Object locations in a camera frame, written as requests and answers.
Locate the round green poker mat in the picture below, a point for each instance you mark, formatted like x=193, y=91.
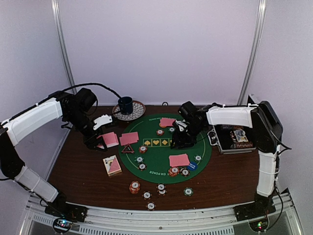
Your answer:
x=157, y=156

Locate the red five chip stack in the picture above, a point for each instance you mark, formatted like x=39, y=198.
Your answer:
x=134, y=187

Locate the blue small blind button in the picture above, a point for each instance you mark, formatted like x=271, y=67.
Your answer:
x=192, y=166

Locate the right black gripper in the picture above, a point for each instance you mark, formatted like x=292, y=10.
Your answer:
x=179, y=138

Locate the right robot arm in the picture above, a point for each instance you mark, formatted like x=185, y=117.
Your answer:
x=261, y=118

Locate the aluminium poker chip case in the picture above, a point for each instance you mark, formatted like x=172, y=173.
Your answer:
x=230, y=127

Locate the red-backed card deck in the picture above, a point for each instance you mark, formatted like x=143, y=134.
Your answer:
x=110, y=139

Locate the right aluminium frame post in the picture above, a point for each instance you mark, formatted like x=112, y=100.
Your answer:
x=259, y=25

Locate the left aluminium frame post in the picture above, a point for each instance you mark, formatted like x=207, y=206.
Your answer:
x=59, y=28

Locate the red five chips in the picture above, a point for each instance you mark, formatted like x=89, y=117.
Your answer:
x=143, y=149
x=173, y=171
x=159, y=132

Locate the green twenty chips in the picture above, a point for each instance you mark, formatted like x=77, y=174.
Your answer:
x=171, y=129

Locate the dark blue mug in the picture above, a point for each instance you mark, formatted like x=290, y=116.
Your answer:
x=125, y=105

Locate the card box under deck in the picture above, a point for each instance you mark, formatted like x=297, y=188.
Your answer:
x=112, y=165

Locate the dealt red-backed card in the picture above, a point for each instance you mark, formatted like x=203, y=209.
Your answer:
x=127, y=140

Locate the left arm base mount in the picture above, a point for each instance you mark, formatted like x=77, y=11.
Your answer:
x=71, y=212

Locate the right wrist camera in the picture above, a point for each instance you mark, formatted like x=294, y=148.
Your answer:
x=192, y=119

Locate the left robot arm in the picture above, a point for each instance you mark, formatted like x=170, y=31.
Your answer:
x=71, y=108

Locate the hundred chips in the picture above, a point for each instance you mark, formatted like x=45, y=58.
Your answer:
x=184, y=172

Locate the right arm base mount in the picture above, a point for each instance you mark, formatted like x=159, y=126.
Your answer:
x=249, y=211

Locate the aluminium frame post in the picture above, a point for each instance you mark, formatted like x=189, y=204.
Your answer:
x=259, y=25
x=59, y=28

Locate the hundred chip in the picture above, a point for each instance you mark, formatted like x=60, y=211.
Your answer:
x=162, y=192
x=150, y=206
x=161, y=187
x=146, y=195
x=142, y=166

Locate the patterned ceramic saucer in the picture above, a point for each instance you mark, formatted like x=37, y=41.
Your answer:
x=138, y=111

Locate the green twenty chip stack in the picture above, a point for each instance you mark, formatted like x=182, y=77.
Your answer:
x=188, y=191

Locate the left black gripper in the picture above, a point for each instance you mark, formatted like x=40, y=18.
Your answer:
x=91, y=144

